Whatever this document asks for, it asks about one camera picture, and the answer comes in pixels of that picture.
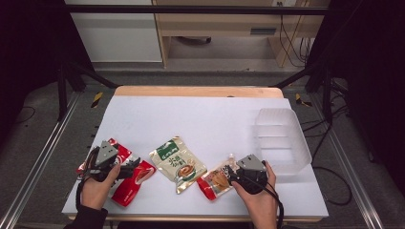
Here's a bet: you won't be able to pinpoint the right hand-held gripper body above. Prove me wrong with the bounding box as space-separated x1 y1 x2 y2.
234 154 269 196

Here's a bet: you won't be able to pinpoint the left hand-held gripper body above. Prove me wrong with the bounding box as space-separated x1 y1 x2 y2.
85 140 130 183

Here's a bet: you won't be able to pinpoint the red and white snack packet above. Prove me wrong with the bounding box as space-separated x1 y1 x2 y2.
75 137 141 179

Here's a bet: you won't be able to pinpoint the orange and red snack packet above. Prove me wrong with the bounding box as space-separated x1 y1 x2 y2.
196 154 239 201

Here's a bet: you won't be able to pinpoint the clear plastic container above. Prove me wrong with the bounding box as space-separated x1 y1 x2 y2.
253 107 313 177

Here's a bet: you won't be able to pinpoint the green and beige snack packet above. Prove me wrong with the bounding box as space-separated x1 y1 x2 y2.
149 135 208 196

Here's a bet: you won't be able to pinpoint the person's left hand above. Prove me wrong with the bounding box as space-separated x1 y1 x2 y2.
80 163 122 211

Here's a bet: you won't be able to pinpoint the person's right hand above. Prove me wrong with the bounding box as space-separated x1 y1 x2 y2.
231 160 281 221

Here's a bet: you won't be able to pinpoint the yellow and black tape strip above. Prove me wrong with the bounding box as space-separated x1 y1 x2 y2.
90 92 104 109
294 93 313 108

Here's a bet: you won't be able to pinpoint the white paper sheet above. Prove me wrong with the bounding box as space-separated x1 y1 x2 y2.
61 94 330 219

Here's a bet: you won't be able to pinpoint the black metal stand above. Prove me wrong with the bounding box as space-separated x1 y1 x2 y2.
270 61 335 125
56 58 120 122

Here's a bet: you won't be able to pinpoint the wooden table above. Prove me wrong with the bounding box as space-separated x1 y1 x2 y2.
67 85 323 223

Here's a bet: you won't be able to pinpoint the white cabinet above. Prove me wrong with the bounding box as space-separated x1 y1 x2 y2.
64 0 163 63

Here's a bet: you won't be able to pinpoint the light wooden desk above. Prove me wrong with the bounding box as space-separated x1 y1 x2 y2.
152 0 330 69

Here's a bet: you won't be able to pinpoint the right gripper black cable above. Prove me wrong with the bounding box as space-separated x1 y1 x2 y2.
237 173 286 229

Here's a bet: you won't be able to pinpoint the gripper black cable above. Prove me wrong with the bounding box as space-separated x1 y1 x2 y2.
237 173 286 229
75 146 100 212

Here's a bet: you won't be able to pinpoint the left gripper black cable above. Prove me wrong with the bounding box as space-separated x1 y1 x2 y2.
75 146 100 212

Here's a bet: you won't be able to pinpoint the aluminium rail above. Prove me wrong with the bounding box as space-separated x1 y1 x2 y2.
0 92 82 229
309 94 385 229

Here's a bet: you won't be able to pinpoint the thin black floor cable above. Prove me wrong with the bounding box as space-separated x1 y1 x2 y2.
13 106 36 126

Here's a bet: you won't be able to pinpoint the hanging black cables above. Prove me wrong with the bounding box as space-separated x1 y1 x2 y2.
276 1 317 69

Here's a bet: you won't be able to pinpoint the black frame bar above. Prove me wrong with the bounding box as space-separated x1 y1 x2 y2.
62 4 332 16

